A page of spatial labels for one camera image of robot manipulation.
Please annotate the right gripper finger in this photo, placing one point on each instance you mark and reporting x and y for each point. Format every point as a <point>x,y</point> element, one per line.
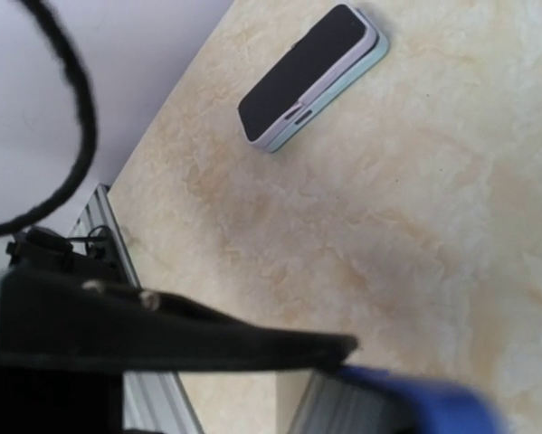
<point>56,322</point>

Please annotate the blue phone black screen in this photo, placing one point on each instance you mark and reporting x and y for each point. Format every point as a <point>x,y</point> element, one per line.
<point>356,399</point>

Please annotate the phone in white case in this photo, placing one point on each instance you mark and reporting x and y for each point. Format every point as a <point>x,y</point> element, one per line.
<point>335,52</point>

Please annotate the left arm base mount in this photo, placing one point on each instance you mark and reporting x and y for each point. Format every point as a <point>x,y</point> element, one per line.
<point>91,256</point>

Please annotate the front aluminium rail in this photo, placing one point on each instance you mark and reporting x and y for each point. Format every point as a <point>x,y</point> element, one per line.
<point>154,402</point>

